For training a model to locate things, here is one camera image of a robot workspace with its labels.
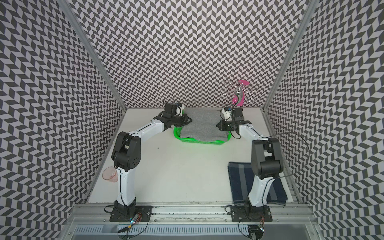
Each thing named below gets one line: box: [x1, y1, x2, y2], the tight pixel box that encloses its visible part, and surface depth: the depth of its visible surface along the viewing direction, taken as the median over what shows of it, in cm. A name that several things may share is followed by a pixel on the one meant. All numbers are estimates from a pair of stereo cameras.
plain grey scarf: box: [180, 107, 229, 142], surface depth 95 cm
